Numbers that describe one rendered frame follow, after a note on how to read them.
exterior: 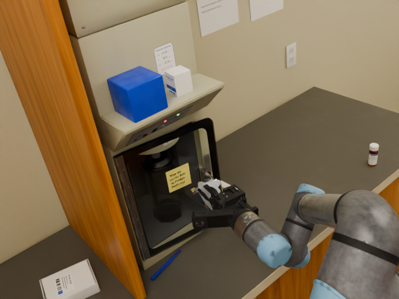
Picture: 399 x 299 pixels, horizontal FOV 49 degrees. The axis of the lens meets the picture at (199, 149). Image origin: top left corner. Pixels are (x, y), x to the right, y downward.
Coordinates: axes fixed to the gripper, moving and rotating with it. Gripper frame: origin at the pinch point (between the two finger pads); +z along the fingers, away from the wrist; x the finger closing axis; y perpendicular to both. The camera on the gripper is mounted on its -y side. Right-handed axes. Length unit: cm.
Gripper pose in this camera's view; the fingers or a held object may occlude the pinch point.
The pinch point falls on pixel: (199, 188)
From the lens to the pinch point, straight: 130.7
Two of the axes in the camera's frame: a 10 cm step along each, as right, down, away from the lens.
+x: -1.3, -8.3, -5.4
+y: 8.5, -3.7, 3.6
